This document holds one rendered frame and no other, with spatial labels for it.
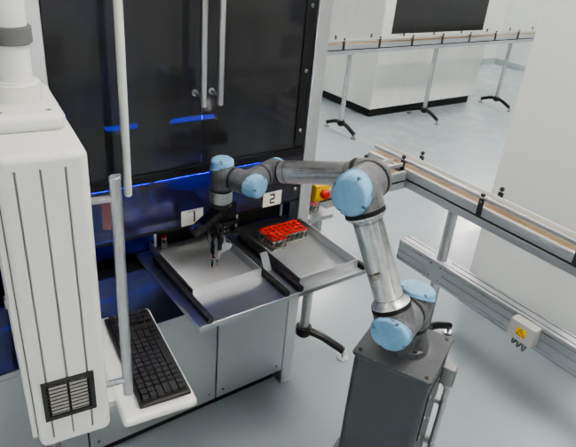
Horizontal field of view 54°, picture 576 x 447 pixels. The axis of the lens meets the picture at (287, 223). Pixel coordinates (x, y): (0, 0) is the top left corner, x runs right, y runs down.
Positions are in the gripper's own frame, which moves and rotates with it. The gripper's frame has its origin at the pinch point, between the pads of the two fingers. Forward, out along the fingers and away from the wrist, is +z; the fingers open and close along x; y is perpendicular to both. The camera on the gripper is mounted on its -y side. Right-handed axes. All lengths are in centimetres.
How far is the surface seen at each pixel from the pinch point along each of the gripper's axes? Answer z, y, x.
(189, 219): -8.0, -2.4, 13.4
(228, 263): 5.1, 5.9, -0.3
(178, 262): 5.1, -8.8, 8.8
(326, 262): 5.2, 37.3, -16.4
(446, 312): 93, 165, 11
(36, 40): -71, -46, 14
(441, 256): 36, 126, -3
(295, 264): 5.2, 26.8, -12.1
